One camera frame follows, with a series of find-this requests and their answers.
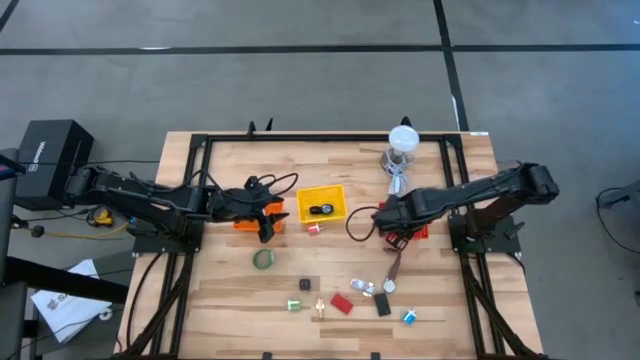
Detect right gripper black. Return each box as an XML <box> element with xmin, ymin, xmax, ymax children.
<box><xmin>371</xmin><ymin>189</ymin><xmax>427</xmax><ymax>250</ymax></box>

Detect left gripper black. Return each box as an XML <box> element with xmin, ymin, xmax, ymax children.
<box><xmin>206</xmin><ymin>175</ymin><xmax>291</xmax><ymax>245</ymax></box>

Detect brown strap wristwatch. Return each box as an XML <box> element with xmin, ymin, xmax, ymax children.
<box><xmin>382</xmin><ymin>248</ymin><xmax>403</xmax><ymax>295</ymax></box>

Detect silver band wristwatch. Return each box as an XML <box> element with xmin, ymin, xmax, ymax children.
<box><xmin>349</xmin><ymin>277</ymin><xmax>377</xmax><ymax>298</ymax></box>

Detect black rectangular case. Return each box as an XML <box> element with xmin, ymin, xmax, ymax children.
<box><xmin>373</xmin><ymin>292</ymin><xmax>393</xmax><ymax>318</ymax></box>

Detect red card case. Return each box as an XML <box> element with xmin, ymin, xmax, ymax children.
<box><xmin>329</xmin><ymin>292</ymin><xmax>354</xmax><ymax>316</ymax></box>

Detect red plastic basket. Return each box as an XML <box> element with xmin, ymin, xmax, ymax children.
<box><xmin>378</xmin><ymin>201</ymin><xmax>431</xmax><ymax>250</ymax></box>

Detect orange plastic basket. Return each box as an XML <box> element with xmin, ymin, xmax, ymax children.
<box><xmin>233</xmin><ymin>199</ymin><xmax>285</xmax><ymax>234</ymax></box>

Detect yellow plastic basket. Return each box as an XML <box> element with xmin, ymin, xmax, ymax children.
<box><xmin>295</xmin><ymin>184</ymin><xmax>349</xmax><ymax>225</ymax></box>

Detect white bulb lamp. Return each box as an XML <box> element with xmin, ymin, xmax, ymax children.
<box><xmin>380</xmin><ymin>124</ymin><xmax>421</xmax><ymax>174</ymax></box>

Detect black beam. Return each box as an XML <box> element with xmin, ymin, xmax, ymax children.
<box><xmin>0</xmin><ymin>255</ymin><xmax>130</xmax><ymax>304</ymax></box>

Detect white paper sheets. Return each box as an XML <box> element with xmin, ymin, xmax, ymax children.
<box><xmin>30</xmin><ymin>258</ymin><xmax>114</xmax><ymax>345</ymax></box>

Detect black cardboard box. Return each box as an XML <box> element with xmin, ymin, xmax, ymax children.
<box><xmin>14</xmin><ymin>118</ymin><xmax>95</xmax><ymax>211</ymax></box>

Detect black right camera cable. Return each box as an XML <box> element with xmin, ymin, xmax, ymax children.
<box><xmin>344</xmin><ymin>205</ymin><xmax>382</xmax><ymax>243</ymax></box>

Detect white lamp cable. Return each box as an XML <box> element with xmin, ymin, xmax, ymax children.
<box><xmin>385</xmin><ymin>149</ymin><xmax>416</xmax><ymax>196</ymax></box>

